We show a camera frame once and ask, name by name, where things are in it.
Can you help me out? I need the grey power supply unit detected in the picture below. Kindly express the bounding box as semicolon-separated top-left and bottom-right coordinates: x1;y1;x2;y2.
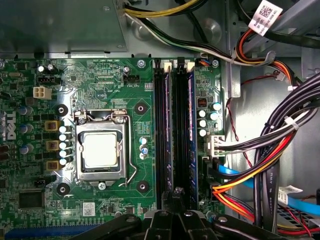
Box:
0;0;128;53

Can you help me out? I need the black white power wire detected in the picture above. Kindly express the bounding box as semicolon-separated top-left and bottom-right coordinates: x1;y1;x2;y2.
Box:
124;12;276;68

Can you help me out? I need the yellow power wire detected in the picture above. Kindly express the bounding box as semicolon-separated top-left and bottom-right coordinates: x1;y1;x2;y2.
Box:
123;0;210;19

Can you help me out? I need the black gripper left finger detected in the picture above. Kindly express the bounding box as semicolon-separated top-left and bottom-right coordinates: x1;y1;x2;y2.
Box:
66;190;174;240

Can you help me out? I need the silver CPU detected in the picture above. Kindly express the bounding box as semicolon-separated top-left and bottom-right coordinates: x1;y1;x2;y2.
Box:
83;131;119;169

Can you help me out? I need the white board power connector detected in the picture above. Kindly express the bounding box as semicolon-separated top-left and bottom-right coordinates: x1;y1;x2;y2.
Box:
206;134;226;158

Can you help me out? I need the black PC case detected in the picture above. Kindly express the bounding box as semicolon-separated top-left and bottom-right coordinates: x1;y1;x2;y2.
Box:
0;0;320;240

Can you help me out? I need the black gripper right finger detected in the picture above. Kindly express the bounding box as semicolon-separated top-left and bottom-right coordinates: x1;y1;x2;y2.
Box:
173;186;291;240

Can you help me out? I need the orange red wire bundle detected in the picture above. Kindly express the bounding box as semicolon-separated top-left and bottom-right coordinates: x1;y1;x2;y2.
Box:
234;28;305;87
211;129;297;226

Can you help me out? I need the blue expansion slot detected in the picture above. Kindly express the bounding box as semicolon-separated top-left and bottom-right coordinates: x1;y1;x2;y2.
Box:
4;223;102;240

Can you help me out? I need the wire locking lever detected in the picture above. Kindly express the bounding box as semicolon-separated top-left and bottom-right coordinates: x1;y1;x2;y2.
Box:
86;109;138;188

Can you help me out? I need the white barcode wire label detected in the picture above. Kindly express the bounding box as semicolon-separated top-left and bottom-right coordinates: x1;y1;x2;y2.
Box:
278;185;304;206
248;0;284;38

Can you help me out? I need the RAM stick with blue label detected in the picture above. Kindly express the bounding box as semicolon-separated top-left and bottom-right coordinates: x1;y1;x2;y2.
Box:
187;69;199;210

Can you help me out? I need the green motherboard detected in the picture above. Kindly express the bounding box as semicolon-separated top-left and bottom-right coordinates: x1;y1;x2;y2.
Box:
0;57;226;240

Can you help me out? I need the blue flat data wire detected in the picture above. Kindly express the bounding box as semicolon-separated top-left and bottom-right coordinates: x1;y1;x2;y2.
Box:
216;163;320;217

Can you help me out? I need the CPU socket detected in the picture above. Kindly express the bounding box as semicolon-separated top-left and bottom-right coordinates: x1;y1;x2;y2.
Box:
73;109;127;191

